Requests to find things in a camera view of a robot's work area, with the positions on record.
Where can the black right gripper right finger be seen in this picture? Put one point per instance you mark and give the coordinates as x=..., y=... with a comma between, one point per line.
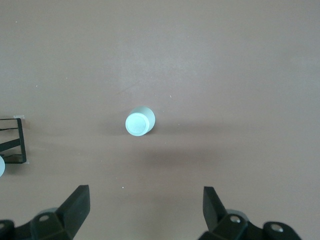
x=215, y=217

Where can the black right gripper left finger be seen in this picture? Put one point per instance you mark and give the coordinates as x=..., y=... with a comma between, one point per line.
x=72, y=212

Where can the black metal cup rack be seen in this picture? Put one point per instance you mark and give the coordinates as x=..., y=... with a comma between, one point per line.
x=22, y=140

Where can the clear tape piece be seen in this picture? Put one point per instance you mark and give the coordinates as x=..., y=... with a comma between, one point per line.
x=18, y=116
x=27, y=162

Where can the pale whitish cup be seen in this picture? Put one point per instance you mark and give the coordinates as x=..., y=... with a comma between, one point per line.
x=2, y=166

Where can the teal cup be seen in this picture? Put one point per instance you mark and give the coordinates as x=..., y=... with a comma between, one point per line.
x=136, y=123

